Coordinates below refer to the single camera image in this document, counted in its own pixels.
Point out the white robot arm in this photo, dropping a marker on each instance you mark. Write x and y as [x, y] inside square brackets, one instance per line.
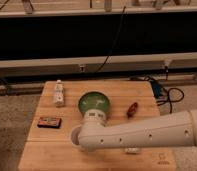
[174, 130]

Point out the green ceramic bowl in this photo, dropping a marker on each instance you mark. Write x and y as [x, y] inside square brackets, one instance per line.
[94, 100]

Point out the white plastic bottle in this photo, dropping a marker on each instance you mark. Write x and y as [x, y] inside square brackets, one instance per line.
[58, 97]

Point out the dark red small object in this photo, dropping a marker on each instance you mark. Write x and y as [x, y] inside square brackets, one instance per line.
[132, 110]

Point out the blue power adapter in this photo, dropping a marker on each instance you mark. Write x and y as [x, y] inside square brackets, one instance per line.
[157, 89]

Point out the red black flat box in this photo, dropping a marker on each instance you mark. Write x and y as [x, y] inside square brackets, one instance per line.
[49, 122]

